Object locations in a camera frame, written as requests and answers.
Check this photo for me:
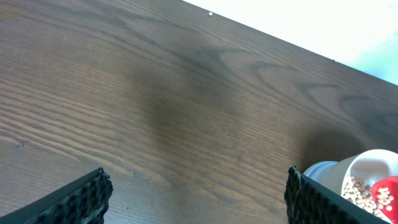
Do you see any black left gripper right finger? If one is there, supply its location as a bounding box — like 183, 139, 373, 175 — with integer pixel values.
284, 166, 388, 224

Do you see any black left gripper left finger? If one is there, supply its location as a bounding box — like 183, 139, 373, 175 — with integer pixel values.
1, 167, 113, 224

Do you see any red measuring scoop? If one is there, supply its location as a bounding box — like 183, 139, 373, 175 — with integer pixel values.
371, 176, 397, 224

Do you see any white digital kitchen scale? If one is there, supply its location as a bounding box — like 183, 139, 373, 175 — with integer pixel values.
303, 161, 337, 183

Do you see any cream round bowl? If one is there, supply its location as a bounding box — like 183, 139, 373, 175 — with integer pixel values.
320, 149, 398, 223

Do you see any tan soybeans pile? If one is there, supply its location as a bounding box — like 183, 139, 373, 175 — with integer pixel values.
342, 175, 391, 223

